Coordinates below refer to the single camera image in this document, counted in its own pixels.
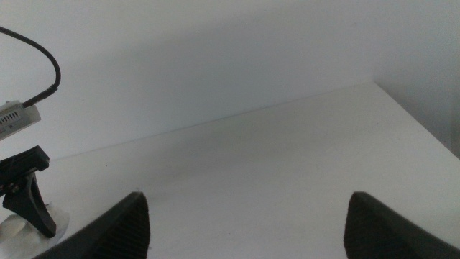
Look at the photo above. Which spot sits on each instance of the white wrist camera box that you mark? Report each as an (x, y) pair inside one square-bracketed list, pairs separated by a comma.
[(16, 118)]

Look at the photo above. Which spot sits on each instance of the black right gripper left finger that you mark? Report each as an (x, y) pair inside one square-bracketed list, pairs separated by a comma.
[(122, 230)]

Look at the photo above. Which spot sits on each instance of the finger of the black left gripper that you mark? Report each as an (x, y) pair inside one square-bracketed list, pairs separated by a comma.
[(30, 208)]

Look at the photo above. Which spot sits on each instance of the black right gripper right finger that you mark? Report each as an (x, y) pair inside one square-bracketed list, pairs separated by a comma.
[(373, 234)]

